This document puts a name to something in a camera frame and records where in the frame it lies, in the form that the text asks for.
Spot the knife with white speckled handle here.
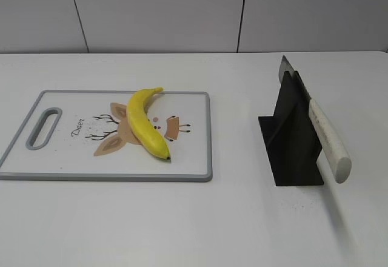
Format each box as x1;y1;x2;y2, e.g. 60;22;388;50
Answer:
278;55;352;184

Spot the yellow plastic banana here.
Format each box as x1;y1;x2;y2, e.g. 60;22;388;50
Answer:
127;87;171;161

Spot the white grey-rimmed cutting board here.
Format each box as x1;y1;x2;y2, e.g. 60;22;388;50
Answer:
1;90;213;182

